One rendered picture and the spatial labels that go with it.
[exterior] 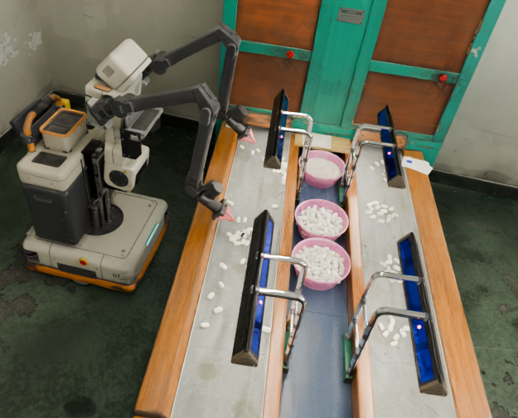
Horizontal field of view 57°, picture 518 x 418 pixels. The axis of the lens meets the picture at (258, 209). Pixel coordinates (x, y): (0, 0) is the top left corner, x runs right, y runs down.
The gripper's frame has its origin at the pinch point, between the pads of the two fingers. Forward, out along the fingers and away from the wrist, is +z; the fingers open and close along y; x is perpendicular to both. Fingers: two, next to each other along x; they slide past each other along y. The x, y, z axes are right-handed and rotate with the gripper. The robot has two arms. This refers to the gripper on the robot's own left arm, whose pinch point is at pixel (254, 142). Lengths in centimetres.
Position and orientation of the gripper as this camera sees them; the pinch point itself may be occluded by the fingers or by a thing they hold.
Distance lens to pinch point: 261.4
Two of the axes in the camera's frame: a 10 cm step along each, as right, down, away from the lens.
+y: 1.1, -6.6, 7.4
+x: -7.3, 4.6, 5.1
